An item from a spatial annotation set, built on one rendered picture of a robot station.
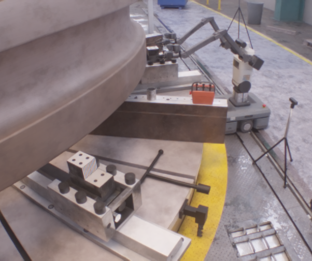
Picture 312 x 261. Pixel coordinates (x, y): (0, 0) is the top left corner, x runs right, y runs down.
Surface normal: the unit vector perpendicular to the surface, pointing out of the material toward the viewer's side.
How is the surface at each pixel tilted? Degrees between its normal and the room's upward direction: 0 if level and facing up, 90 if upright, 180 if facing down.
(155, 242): 0
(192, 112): 90
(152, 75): 90
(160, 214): 0
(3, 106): 72
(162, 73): 90
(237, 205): 0
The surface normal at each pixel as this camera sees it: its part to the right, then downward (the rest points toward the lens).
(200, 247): -0.04, -0.85
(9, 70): 0.80, 0.29
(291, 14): 0.15, 0.51
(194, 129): -0.18, 0.52
